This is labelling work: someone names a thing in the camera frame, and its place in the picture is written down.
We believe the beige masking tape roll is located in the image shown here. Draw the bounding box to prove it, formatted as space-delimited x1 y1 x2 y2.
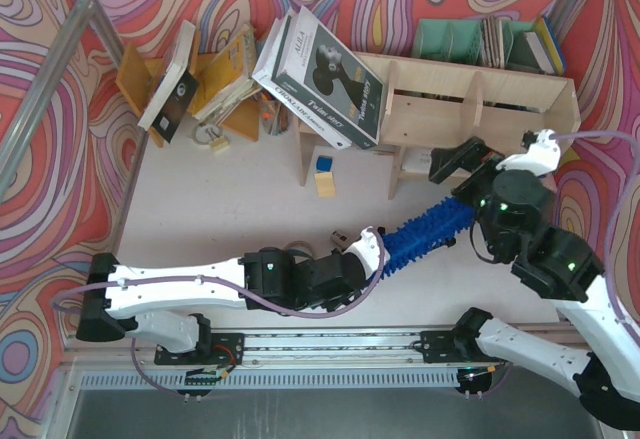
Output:
284 241 315 257

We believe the blue fluffy duster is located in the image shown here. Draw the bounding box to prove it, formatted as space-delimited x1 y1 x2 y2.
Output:
382 197 474 277

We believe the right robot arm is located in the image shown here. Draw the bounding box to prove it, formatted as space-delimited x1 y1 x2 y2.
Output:
429 130 639 431

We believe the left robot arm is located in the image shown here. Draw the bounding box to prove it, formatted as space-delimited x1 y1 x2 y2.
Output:
76 248 373 355

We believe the light wooden bookshelf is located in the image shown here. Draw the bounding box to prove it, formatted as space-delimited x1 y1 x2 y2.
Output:
294 51 582 218

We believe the spiral notebook white cover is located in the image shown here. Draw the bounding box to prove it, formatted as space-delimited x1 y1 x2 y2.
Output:
401 148 432 174

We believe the beige black stapler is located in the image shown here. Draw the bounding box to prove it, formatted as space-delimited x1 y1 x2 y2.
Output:
330 230 351 249

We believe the blue eraser block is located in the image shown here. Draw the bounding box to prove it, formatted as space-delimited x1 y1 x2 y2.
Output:
316 155 333 173

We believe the green desk organizer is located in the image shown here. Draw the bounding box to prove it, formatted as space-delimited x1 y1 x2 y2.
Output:
411 18 544 74

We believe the blue covered notebook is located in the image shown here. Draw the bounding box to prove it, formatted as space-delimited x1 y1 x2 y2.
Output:
523 16 566 76

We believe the white Chokladfabriken book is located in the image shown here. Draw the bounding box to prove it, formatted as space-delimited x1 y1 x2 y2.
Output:
252 8 352 149

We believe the Twins story book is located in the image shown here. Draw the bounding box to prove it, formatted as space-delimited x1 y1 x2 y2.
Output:
272 7 385 149

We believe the pencil cup with pencils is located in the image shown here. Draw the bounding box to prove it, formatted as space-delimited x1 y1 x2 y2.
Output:
258 91 289 136

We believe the yellow worn book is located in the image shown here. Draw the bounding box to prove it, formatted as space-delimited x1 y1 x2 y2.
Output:
193 23 257 125

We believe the black white paperback book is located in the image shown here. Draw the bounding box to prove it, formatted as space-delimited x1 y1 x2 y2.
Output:
138 20 199 143

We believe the orange wooden book stand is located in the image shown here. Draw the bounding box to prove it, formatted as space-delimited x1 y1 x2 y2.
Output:
116 32 261 142

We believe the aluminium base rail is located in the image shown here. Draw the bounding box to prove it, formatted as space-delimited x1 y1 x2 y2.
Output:
62 328 601 368

